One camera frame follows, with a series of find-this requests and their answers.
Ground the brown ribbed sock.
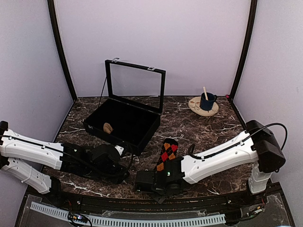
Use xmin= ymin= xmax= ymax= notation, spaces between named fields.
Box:
xmin=103 ymin=122 xmax=113 ymax=134

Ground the argyle patterned sock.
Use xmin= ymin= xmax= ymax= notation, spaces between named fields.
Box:
xmin=155 ymin=138 xmax=178 ymax=172

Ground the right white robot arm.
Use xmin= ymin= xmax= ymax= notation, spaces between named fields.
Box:
xmin=151 ymin=120 xmax=286 ymax=205

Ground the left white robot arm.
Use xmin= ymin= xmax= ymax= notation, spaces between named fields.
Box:
xmin=0 ymin=121 xmax=131 ymax=206

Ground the black display box with lid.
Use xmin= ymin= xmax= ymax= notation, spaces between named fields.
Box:
xmin=83 ymin=58 xmax=166 ymax=156

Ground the beige patterned saucer plate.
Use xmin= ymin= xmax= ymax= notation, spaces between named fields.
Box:
xmin=188 ymin=96 xmax=219 ymax=117

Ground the dark blue mug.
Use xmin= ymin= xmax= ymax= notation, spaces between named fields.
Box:
xmin=200 ymin=92 xmax=217 ymax=111

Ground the wooden stick in mug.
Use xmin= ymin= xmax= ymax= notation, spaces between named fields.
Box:
xmin=203 ymin=87 xmax=209 ymax=101

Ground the black front rail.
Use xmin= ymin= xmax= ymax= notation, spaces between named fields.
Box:
xmin=62 ymin=191 xmax=267 ymax=213

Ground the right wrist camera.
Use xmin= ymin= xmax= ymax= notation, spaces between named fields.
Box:
xmin=134 ymin=171 xmax=155 ymax=193

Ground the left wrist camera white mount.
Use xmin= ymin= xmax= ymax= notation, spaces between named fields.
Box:
xmin=115 ymin=145 xmax=125 ymax=157

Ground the white slotted cable duct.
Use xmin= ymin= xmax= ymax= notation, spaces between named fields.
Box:
xmin=30 ymin=202 xmax=226 ymax=227

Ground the left black corner post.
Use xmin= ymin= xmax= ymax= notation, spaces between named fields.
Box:
xmin=47 ymin=0 xmax=78 ymax=102

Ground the black corner post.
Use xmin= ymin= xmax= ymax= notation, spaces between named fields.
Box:
xmin=47 ymin=0 xmax=78 ymax=102
xmin=229 ymin=0 xmax=258 ymax=102

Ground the right black corner post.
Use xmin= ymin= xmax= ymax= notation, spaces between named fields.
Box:
xmin=229 ymin=0 xmax=258 ymax=102

